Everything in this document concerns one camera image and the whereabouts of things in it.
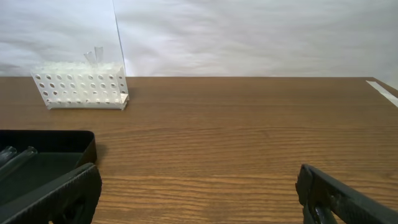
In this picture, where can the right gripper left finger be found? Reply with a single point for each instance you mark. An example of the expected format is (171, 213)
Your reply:
(56, 199)

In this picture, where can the white test tube rack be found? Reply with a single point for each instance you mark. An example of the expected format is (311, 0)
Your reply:
(79, 87)

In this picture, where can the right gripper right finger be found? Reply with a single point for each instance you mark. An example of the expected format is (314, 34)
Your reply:
(342, 202)

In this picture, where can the black tray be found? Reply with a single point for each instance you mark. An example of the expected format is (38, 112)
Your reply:
(53, 174)

